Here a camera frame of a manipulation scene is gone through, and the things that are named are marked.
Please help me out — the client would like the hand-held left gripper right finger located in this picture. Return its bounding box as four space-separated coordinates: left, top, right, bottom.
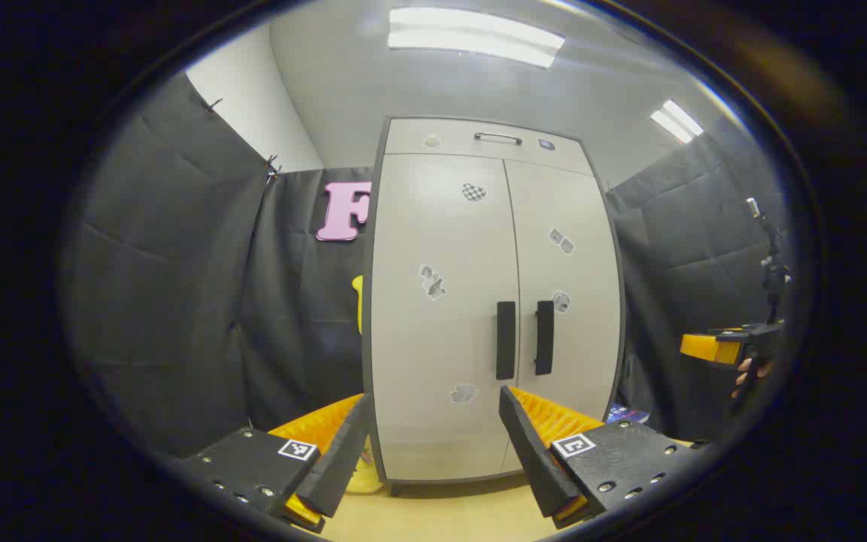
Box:
499 385 713 529

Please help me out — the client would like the blue booklet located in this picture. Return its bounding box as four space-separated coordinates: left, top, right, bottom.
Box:
605 404 651 425

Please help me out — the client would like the white double-door shoe cabinet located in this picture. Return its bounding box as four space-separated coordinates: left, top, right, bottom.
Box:
362 115 626 490

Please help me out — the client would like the small ceiling light panel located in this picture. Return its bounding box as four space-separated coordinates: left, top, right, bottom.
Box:
650 99 704 144

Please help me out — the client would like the white cabinet door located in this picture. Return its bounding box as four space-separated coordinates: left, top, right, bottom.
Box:
505 160 622 475
371 154 522 483

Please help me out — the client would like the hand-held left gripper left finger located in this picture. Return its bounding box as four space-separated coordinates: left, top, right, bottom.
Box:
178 393 374 534

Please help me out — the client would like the white cabinet drawer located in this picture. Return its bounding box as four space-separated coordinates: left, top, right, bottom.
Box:
385 118 594 175

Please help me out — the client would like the small yellow object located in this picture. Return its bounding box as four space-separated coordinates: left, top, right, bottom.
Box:
343 444 385 495

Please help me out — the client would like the large ceiling light panel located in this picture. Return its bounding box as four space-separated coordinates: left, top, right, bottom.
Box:
388 8 566 69

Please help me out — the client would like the black backdrop cloth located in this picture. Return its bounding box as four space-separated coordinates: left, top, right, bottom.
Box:
65 72 792 460

